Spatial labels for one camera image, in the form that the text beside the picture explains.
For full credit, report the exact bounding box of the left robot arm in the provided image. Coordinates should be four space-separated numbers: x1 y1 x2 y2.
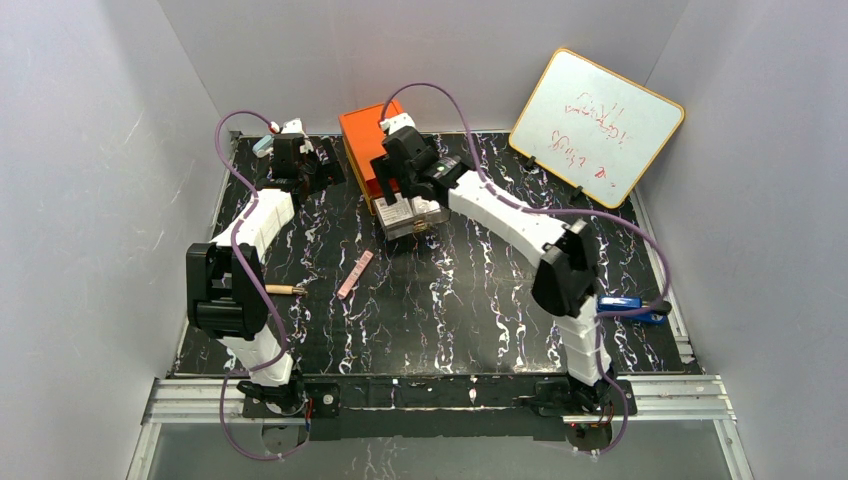
186 131 338 387

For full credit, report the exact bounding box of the yellow framed whiteboard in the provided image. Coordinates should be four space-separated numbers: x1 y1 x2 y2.
509 48 685 209

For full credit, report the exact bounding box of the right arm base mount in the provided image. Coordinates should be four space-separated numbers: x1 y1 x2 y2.
526 377 638 420

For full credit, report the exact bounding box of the purple cable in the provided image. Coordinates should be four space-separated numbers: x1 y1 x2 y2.
380 82 673 457
213 109 313 462

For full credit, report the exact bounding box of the white printed box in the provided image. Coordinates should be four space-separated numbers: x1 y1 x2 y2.
373 197 414 230

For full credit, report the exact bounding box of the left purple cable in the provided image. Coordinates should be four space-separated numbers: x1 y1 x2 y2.
213 109 313 462

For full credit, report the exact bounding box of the blue black stapler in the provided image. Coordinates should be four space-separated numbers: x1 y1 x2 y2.
597 296 672 325

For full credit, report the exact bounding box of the pink lipstick box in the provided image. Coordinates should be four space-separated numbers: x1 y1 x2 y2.
336 250 374 300

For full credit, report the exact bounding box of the wooden makeup brush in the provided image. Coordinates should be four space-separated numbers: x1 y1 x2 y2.
265 284 307 295

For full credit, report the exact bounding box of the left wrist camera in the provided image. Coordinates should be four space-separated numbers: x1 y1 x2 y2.
280 118 306 136

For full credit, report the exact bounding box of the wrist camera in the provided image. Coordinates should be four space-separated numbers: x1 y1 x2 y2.
379 112 416 135
280 118 306 136

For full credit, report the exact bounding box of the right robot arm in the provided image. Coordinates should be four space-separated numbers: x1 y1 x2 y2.
341 117 613 386

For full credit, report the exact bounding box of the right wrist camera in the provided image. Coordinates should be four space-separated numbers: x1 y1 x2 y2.
379 112 416 135

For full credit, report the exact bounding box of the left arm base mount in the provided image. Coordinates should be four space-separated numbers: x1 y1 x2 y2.
236 375 341 419

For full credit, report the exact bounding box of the aluminium rail frame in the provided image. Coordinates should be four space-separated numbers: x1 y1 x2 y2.
130 373 752 479

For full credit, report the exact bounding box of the clear plastic drawer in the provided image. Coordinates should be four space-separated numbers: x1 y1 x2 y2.
380 197 451 240

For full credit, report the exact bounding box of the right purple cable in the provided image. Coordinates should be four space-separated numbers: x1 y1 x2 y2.
380 82 673 457

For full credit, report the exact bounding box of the orange drawer organizer box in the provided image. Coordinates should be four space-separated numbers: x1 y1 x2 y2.
339 103 387 216

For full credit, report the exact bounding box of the white cube box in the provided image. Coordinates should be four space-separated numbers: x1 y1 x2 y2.
412 197 441 217

